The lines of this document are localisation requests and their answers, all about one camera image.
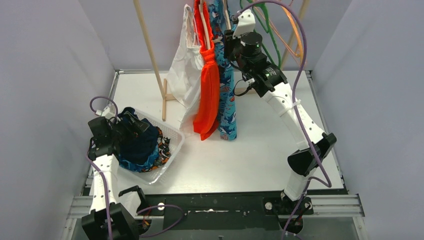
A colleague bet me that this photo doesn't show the navy blue shorts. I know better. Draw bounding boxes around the navy blue shorts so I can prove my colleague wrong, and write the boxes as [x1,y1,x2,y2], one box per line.
[118,106,158,164]

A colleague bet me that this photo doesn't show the green hanger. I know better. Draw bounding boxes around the green hanger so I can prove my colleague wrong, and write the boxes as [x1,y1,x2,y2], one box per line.
[252,3,282,68]

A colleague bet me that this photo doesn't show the blue leaf print shorts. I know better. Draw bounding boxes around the blue leaf print shorts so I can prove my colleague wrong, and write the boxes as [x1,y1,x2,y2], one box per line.
[118,146,159,173]

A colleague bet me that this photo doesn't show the camouflage orange black shorts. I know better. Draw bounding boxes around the camouflage orange black shorts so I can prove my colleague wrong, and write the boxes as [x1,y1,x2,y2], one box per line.
[141,126,172,173]

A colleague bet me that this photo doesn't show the teal shark print shorts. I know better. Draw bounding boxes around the teal shark print shorts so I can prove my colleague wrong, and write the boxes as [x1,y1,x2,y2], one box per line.
[208,0,237,141]

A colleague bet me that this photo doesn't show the pink wire hanger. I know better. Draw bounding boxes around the pink wire hanger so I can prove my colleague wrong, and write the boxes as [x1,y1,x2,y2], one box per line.
[259,3,300,69]

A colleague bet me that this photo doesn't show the orange wooden hanger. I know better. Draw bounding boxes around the orange wooden hanger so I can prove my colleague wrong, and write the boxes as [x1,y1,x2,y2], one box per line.
[269,6,305,69]

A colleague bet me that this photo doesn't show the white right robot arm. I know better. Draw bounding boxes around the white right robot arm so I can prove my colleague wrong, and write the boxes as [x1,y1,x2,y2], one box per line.
[224,30,337,214]

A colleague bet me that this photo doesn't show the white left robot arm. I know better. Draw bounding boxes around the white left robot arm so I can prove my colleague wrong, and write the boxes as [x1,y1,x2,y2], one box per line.
[81,111,149,240]

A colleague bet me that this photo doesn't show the left wooden hanger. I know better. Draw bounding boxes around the left wooden hanger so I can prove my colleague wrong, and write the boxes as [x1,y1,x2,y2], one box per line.
[198,0,211,50]

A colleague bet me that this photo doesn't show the orange mesh shorts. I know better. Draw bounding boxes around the orange mesh shorts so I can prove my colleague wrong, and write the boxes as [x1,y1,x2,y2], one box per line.
[193,0,220,141]

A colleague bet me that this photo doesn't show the white plastic basket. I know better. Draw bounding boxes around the white plastic basket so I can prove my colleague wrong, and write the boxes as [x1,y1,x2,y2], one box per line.
[97,105,185,185]

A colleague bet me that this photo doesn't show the white garment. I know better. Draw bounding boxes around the white garment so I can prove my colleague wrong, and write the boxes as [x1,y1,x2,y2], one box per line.
[166,4,204,136]

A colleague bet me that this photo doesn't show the wooden clothes rack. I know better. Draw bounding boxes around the wooden clothes rack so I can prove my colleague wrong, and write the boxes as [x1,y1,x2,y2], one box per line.
[133,0,306,121]

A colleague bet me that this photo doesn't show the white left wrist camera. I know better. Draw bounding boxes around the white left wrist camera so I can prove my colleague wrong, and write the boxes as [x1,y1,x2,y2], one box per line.
[94,103,117,120]

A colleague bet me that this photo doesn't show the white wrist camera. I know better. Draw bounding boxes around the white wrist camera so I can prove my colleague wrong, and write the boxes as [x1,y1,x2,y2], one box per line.
[232,9,256,39]
[94,103,117,120]

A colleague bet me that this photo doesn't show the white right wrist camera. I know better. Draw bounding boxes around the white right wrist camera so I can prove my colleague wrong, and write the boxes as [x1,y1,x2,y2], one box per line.
[232,9,256,39]

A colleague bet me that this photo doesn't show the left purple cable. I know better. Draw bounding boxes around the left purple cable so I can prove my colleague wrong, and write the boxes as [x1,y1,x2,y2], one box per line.
[86,96,186,240]

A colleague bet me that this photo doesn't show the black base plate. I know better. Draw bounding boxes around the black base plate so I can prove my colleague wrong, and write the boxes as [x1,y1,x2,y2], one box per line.
[112,190,316,240]

